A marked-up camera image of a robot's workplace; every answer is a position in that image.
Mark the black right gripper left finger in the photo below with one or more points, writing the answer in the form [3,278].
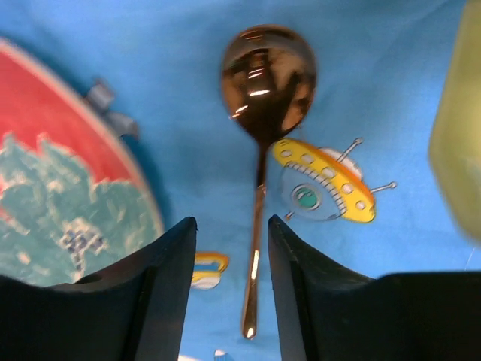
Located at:
[131,310]

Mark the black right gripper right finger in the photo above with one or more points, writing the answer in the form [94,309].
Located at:
[326,311]

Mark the red and teal plate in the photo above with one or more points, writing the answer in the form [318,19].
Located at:
[73,198]

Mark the blue space-print cloth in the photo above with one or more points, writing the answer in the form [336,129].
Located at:
[382,65]

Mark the pale yellow mug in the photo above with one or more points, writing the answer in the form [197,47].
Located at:
[454,148]

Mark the copper spoon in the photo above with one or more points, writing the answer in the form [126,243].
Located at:
[268,82]

